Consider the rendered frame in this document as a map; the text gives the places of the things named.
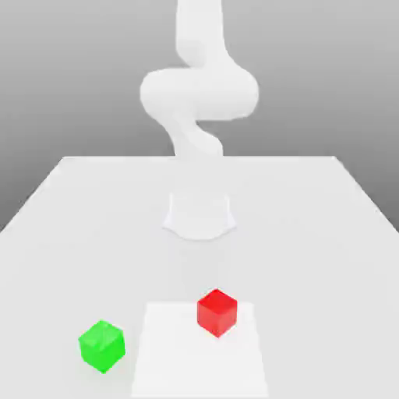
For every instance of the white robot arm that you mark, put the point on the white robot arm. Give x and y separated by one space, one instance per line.
199 93

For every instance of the small red cube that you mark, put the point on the small red cube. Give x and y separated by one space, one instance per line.
217 312

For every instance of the small green cube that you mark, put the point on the small green cube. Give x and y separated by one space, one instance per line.
102 346

